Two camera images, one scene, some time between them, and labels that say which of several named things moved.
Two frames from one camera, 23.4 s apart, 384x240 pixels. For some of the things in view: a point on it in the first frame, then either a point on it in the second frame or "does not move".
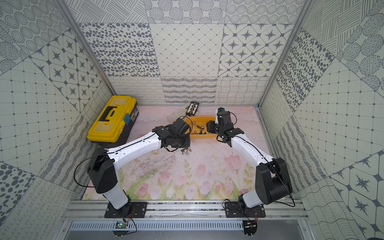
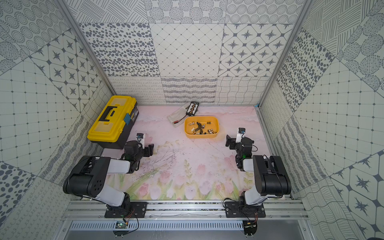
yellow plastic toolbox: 113,125 does not move
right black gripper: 210,126 to 233,143
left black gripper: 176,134 to 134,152
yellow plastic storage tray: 197,127 does not move
